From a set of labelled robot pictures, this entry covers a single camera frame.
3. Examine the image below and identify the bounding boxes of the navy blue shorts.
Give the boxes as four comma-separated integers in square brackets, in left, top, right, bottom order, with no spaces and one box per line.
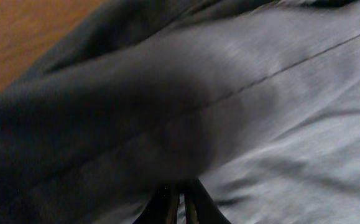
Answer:
[0,1,360,223]

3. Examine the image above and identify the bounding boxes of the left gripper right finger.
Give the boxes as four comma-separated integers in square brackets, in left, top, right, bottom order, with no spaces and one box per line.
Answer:
[184,179,231,224]

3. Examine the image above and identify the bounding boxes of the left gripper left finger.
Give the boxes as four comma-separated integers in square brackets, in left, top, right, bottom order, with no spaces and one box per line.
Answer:
[132,185,180,224]

